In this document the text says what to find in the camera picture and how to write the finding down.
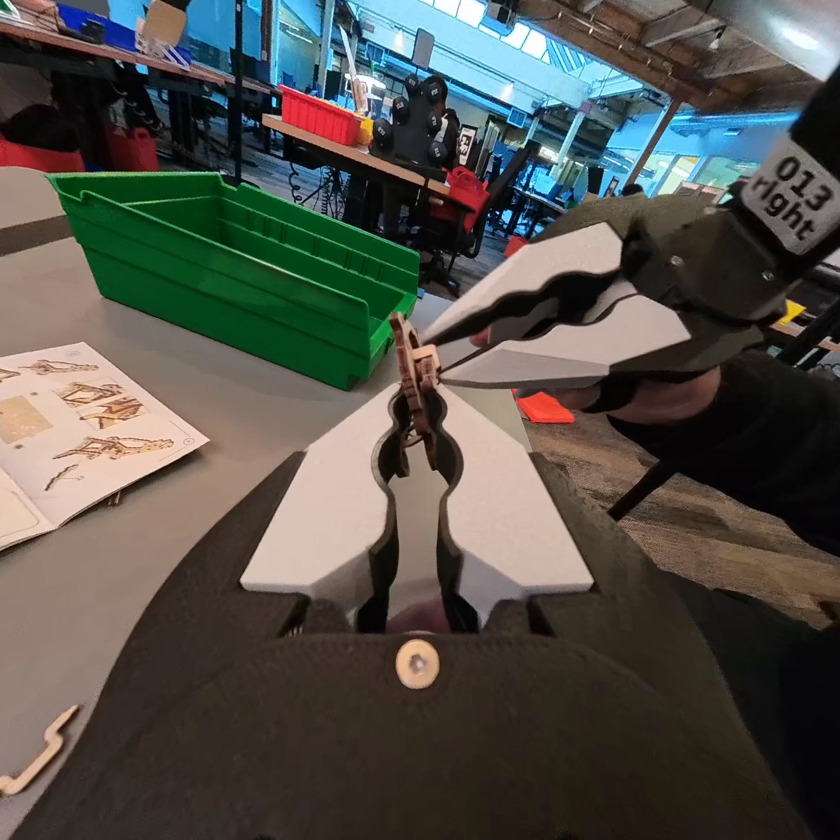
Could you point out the black rig with round markers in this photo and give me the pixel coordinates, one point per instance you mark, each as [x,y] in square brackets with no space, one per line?
[413,131]

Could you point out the green plastic bin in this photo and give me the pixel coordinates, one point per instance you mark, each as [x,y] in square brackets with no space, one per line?
[229,295]

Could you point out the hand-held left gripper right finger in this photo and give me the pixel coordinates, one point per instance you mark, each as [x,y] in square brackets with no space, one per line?
[518,525]

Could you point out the red bag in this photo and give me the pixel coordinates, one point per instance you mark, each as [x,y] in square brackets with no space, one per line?
[469,197]

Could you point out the red floor bin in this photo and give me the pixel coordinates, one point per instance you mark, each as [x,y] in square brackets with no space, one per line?
[39,157]

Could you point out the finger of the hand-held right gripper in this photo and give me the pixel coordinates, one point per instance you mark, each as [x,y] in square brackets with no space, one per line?
[590,351]
[525,269]

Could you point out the person's right hand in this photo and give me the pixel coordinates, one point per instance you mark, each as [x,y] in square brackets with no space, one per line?
[676,394]

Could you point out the brown cardboard sign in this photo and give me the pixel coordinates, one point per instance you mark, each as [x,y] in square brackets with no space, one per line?
[164,23]

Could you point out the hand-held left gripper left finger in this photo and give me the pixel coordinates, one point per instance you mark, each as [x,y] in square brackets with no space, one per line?
[315,525]

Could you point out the pale zigzag wooden piece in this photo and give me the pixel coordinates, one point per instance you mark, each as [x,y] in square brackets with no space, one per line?
[27,771]

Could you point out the instruction booklet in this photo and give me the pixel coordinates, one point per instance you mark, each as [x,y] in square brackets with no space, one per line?
[98,426]

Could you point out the black metal leg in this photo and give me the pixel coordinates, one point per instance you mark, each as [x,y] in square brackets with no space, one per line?
[635,489]

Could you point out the long wooden top desk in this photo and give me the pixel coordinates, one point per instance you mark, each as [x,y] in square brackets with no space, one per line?
[197,72]

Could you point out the blue plastic bins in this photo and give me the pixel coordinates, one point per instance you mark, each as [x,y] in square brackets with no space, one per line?
[98,26]

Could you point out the orange plastic piece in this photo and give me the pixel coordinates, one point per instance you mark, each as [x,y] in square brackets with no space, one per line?
[544,410]

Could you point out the yellow container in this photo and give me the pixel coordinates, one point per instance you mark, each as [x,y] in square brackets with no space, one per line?
[365,131]

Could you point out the black office chair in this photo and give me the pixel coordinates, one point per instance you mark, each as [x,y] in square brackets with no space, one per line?
[518,174]

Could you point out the red plastic bin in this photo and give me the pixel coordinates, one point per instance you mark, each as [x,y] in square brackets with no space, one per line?
[315,118]

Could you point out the wooden model assembly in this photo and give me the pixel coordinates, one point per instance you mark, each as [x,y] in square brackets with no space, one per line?
[420,367]

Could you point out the person's right forearm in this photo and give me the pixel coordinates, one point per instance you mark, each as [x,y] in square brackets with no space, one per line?
[754,446]

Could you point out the wooden top table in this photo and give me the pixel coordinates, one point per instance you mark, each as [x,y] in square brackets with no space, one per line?
[272,123]

